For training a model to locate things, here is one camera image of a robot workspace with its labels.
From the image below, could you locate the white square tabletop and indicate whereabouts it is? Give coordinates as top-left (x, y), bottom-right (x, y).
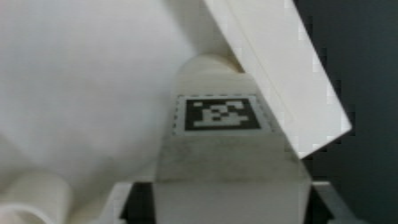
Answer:
top-left (0, 0), bottom-right (352, 224)

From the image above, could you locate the white leg short tagged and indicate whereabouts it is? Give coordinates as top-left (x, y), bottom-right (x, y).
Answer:
top-left (153, 55), bottom-right (311, 224)

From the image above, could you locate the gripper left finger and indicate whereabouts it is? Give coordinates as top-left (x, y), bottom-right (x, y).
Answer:
top-left (99, 182), bottom-right (156, 224)

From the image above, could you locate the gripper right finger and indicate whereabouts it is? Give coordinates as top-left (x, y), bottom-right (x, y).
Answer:
top-left (304, 181), bottom-right (369, 224)

